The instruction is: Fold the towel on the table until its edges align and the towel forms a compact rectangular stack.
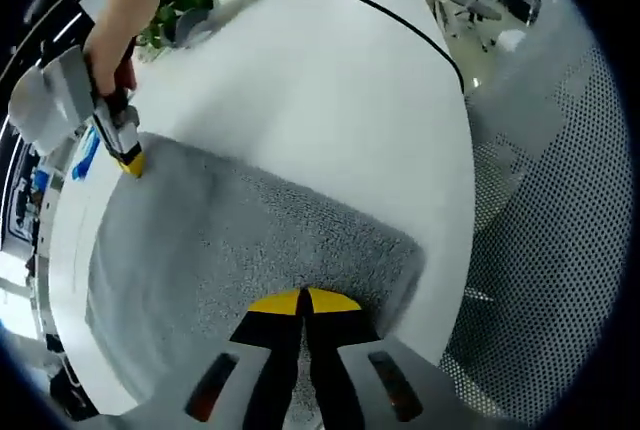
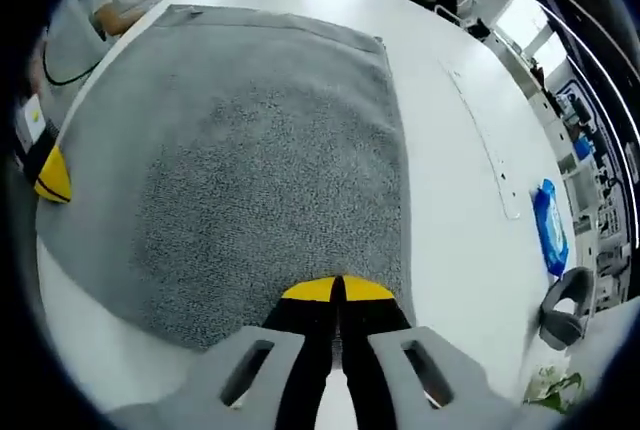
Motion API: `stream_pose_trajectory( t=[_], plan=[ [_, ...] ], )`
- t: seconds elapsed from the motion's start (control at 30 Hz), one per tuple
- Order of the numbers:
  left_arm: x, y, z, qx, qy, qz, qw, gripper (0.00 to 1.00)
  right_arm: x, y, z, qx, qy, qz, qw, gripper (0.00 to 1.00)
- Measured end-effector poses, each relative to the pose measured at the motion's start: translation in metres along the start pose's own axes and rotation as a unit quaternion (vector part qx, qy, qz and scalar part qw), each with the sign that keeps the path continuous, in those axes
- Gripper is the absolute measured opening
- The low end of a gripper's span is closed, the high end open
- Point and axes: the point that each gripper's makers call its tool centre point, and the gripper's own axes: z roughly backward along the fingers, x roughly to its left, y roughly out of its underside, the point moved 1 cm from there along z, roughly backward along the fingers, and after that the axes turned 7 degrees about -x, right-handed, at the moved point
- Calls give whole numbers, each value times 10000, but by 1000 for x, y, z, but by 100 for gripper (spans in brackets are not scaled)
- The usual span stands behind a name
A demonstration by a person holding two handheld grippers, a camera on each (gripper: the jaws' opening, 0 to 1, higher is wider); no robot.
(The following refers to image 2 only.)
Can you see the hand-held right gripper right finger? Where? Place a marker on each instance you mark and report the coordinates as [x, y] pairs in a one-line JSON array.
[[400, 390]]

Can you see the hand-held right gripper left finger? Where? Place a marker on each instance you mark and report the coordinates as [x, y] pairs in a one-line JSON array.
[[250, 390]]

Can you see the grey towel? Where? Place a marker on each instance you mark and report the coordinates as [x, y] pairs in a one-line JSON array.
[[250, 150]]

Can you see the green potted plant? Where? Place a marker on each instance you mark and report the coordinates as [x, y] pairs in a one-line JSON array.
[[557, 390]]

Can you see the grey curved band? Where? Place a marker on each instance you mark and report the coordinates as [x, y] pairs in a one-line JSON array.
[[552, 320]]

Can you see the blue wipes packet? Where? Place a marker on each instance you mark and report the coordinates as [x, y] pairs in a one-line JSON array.
[[550, 230]]

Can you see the white table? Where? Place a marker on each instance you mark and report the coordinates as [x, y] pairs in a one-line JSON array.
[[450, 150]]

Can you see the clear ruler strip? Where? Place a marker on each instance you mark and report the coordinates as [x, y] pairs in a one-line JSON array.
[[487, 140]]

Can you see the white cabinet row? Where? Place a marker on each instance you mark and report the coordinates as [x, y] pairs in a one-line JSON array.
[[575, 160]]

